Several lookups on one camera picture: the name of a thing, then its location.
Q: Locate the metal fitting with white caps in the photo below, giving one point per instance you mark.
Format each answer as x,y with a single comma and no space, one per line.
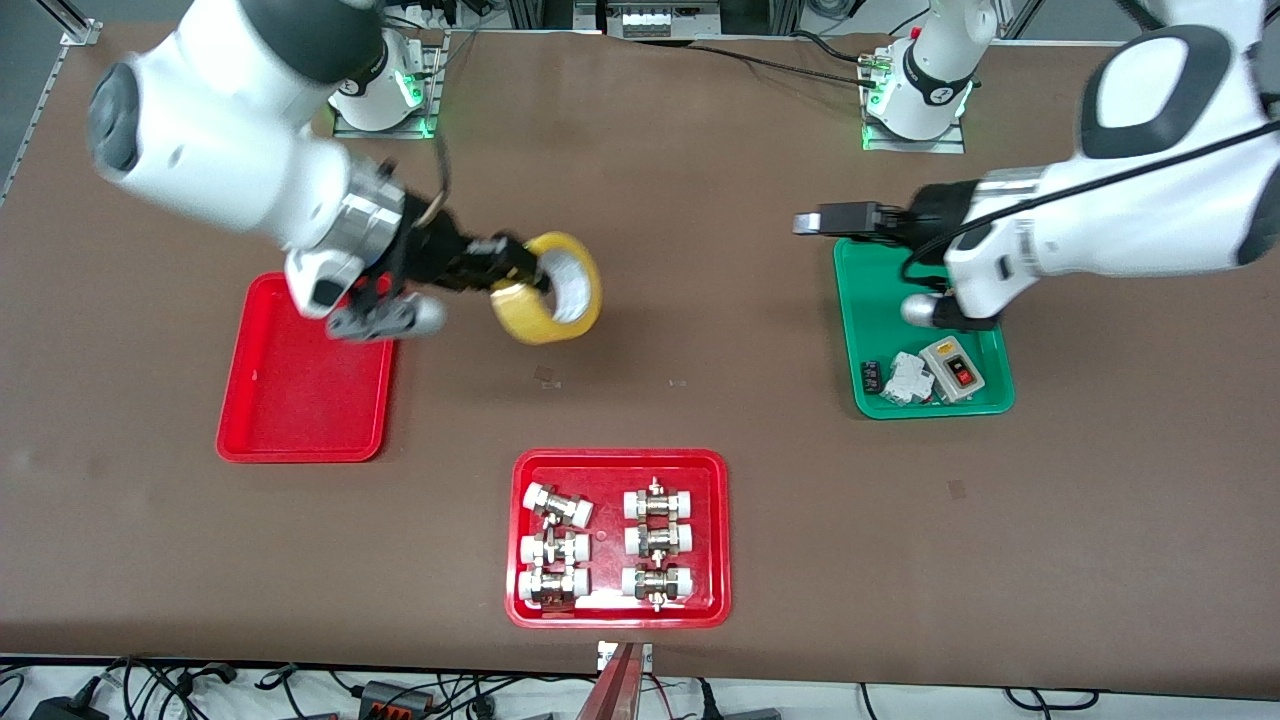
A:
659,540
558,505
657,583
659,502
553,586
555,549

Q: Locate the grey on-off switch box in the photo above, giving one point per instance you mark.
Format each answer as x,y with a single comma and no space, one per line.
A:
955,368

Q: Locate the yellow packing tape roll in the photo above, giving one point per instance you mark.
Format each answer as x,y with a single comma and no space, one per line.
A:
530,320

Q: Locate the white circuit breaker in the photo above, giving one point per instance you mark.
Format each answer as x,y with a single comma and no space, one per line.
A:
908,378

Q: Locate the black power adapter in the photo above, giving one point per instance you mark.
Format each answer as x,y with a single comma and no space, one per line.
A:
65,708

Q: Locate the aluminium corner bracket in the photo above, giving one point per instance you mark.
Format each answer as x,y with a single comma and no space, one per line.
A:
78,25

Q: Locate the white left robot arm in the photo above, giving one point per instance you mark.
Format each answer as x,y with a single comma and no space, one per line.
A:
1150,220

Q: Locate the green plastic tray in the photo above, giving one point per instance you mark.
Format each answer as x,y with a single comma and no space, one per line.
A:
880,330

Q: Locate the black power plug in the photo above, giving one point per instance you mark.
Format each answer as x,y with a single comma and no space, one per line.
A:
735,712

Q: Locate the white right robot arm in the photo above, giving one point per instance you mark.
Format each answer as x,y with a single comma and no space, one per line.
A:
220,140

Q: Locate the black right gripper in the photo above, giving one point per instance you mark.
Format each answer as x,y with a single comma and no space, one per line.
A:
435,254

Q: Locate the black orange connector box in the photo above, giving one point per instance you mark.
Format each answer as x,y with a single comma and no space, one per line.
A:
398,698

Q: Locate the grey terminal block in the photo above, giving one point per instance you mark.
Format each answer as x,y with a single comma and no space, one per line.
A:
662,20

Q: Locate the small black terminal block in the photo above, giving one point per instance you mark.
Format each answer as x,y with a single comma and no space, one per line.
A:
872,378

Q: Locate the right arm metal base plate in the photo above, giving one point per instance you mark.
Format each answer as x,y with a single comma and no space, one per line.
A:
432,90

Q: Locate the aluminium camera mount post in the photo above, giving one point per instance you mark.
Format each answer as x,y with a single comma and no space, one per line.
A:
618,690

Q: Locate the aluminium frame strut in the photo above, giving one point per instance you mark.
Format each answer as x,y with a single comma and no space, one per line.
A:
1025,18

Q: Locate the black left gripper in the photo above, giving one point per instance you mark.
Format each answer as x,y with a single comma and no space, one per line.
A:
935,217

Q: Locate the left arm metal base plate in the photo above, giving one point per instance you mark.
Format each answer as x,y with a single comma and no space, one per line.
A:
955,143

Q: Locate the red plastic tray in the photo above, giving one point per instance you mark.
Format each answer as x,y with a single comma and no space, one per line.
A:
300,400
612,470

